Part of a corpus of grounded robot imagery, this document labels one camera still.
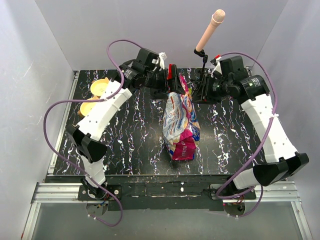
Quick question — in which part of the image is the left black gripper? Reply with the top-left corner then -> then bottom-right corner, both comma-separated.
145,65 -> 186,100

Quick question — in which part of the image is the yellow pet bowl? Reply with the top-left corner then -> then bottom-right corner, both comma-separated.
78,102 -> 97,118
90,77 -> 110,98

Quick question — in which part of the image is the purple cable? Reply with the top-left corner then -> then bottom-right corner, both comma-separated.
43,39 -> 151,228
215,51 -> 279,218

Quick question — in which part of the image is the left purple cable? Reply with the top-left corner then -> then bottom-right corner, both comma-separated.
43,39 -> 151,228

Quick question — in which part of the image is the aluminium frame rail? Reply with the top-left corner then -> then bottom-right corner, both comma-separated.
21,70 -> 313,240

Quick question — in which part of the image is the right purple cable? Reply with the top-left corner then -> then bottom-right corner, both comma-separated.
215,51 -> 279,218

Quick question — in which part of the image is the pink pet food bag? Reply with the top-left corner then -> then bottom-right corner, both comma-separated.
162,74 -> 200,161

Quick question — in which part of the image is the red toy block tower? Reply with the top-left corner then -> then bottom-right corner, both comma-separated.
167,64 -> 175,81

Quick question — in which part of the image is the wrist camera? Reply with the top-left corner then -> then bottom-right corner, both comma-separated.
132,48 -> 165,74
210,55 -> 245,77

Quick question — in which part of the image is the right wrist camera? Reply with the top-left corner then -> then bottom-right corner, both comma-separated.
210,55 -> 245,77

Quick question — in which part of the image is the upper yellow pet bowl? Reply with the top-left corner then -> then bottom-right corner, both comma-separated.
90,77 -> 110,98

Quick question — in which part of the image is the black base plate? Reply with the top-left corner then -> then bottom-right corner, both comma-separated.
44,174 -> 286,212

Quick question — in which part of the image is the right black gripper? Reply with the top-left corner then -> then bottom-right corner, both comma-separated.
190,73 -> 231,105

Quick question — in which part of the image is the pink microphone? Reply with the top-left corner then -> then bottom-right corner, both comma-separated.
195,9 -> 226,52

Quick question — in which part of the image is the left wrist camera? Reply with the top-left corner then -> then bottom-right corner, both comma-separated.
132,48 -> 165,74

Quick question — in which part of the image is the lower yellow pet bowl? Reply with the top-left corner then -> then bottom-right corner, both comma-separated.
78,102 -> 97,118

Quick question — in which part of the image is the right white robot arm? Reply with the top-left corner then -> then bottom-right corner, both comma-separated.
192,73 -> 309,199

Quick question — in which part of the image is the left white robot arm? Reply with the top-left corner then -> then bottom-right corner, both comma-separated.
66,60 -> 185,200

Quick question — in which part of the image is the black microphone stand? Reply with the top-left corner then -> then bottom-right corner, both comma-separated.
193,49 -> 208,80

